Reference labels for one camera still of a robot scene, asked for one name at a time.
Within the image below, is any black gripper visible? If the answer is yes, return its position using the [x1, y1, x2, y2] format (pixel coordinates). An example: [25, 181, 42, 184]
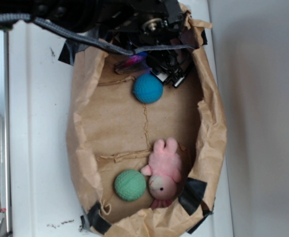
[104, 0, 186, 50]

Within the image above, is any brown wood chip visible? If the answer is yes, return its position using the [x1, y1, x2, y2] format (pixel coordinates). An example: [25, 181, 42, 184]
[114, 55, 148, 75]

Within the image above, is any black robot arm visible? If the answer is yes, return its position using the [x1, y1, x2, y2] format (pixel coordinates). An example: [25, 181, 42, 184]
[0, 0, 185, 55]

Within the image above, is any blue dimpled ball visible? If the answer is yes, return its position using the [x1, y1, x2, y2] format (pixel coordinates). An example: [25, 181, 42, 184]
[132, 74, 163, 104]

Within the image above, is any brown paper bag container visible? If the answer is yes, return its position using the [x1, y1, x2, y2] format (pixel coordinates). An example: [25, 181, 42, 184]
[66, 16, 227, 237]

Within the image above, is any pink plush bunny toy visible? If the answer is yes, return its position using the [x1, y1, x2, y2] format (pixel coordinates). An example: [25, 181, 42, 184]
[140, 138, 182, 209]

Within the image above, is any green dimpled ball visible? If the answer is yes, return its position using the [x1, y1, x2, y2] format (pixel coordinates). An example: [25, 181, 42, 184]
[114, 169, 146, 201]

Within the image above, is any small white camera module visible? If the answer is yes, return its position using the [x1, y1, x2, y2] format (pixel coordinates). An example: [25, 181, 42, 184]
[146, 50, 194, 88]

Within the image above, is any grey braided cable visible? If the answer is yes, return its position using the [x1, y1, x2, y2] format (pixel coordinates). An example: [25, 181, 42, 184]
[0, 13, 194, 56]

